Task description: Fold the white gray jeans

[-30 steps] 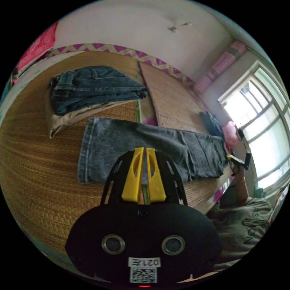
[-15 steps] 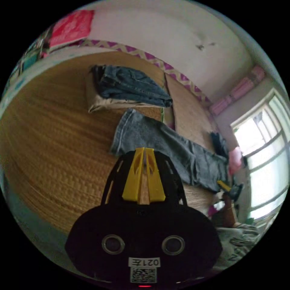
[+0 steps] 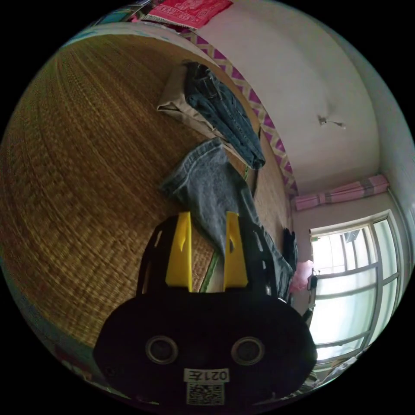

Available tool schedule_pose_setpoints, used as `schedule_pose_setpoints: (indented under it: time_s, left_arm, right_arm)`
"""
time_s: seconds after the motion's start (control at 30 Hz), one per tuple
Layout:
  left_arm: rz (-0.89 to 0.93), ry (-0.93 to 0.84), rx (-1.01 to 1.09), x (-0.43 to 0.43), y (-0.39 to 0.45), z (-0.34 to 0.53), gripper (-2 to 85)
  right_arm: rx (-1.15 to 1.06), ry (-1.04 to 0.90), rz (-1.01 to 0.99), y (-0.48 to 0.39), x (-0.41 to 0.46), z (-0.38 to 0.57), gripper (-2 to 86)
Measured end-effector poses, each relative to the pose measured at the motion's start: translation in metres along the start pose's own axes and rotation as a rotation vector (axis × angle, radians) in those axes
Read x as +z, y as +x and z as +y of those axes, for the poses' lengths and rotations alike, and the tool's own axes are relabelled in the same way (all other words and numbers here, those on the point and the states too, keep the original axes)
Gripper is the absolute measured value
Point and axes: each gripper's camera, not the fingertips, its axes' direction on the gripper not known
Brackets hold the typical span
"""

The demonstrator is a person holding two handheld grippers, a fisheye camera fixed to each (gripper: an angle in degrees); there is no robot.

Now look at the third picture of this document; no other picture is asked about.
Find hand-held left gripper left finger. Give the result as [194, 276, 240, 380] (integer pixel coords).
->
[165, 211, 192, 292]

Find window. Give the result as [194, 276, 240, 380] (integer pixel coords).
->
[308, 209, 404, 364]

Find white gray jeans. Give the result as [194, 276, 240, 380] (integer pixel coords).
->
[160, 139, 295, 300]

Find red patterned cloth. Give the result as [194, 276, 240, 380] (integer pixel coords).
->
[142, 0, 233, 30]

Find pink striped curtain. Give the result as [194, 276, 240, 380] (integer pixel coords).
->
[291, 174, 389, 212]

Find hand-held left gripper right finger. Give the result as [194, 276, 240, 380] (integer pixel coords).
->
[223, 211, 249, 291]

